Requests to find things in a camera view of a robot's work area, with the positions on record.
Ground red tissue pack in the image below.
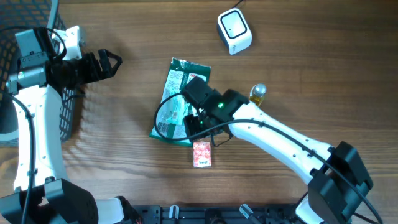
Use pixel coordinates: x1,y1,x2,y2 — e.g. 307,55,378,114
193,141,211,168

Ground green glove package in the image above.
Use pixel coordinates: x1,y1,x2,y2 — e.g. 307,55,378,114
149,58,211,141

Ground yellow oil bottle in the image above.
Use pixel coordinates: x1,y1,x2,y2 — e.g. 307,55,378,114
249,83,267,106

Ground grey plastic mesh basket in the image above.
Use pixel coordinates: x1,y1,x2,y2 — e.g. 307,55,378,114
0,0,77,147

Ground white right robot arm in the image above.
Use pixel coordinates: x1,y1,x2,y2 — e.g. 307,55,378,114
181,78,373,223

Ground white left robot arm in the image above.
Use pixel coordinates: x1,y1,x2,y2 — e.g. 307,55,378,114
1,26,142,223

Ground white barcode scanner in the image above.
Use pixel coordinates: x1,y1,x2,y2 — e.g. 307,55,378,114
217,7,252,55

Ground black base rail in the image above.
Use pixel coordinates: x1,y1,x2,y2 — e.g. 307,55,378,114
134,204,303,224

